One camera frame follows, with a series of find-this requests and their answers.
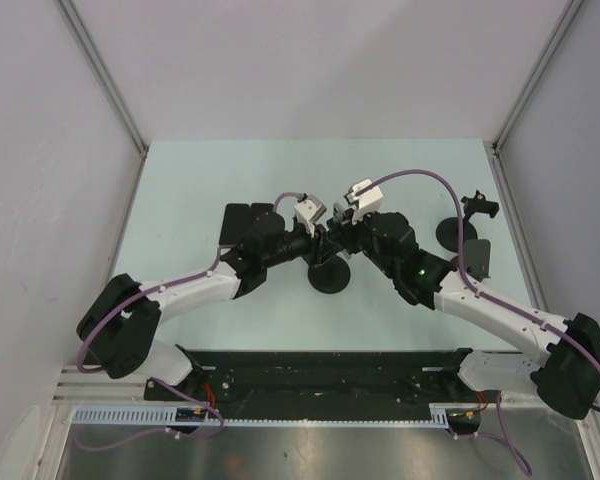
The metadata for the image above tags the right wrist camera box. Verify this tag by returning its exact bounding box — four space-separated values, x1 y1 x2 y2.
344 179 384 225

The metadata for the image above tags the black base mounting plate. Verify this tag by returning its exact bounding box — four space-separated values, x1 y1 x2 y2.
144 349 506 407

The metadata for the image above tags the purple cable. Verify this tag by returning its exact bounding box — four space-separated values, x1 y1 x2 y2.
74 191 306 454
354 169 600 476

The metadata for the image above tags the black phone stand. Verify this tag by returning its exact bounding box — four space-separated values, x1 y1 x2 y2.
307 255 351 295
435 190 500 253

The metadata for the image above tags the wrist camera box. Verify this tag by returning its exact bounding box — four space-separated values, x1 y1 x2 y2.
344 179 384 225
294 195 326 238

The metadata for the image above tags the black phone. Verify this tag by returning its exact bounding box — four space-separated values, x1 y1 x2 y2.
218 203 251 246

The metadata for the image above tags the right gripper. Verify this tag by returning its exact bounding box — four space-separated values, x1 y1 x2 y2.
339 203 398 279

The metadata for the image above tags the white cable duct rail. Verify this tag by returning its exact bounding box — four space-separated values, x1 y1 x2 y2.
72 402 481 430

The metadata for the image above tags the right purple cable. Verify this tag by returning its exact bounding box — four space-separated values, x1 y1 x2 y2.
354 169 600 476

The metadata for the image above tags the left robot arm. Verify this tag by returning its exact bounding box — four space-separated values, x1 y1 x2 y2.
77 196 326 400

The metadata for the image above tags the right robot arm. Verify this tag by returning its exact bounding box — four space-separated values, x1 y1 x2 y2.
327 210 600 420

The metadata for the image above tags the brown base phone stand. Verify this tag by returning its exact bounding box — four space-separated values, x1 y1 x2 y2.
463 239 491 282

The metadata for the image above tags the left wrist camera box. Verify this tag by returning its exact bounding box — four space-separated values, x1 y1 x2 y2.
294 195 326 238

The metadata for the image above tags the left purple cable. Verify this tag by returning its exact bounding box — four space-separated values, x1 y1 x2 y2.
74 191 306 454

